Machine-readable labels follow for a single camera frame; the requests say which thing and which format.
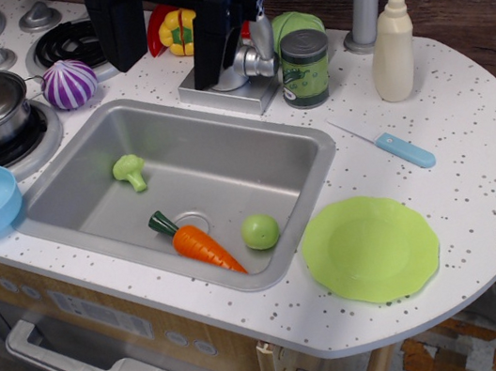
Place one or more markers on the red toy chili pepper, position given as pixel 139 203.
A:
pixel 155 22

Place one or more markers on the green toy apple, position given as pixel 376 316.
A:
pixel 259 231

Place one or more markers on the green toy broccoli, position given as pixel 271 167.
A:
pixel 129 168

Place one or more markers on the green label tin can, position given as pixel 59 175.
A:
pixel 304 55

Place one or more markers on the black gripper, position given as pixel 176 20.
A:
pixel 120 27

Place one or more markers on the yellow toy bell pepper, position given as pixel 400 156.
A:
pixel 177 31

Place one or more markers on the silver toy faucet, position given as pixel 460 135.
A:
pixel 249 84

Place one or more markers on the blue handled toy knife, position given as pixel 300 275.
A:
pixel 385 141

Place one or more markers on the cream detergent bottle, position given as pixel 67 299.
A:
pixel 393 65

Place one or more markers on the green toy cabbage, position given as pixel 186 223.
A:
pixel 291 21

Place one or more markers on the light green plastic plate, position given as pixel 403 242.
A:
pixel 371 249

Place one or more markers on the orange toy carrot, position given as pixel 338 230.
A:
pixel 194 243

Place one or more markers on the purple striped toy onion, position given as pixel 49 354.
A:
pixel 69 84

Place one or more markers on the black coil stove burner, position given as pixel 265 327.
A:
pixel 73 40

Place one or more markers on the grey metal sink basin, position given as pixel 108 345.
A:
pixel 203 169

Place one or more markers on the silver stove knob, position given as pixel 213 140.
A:
pixel 39 17

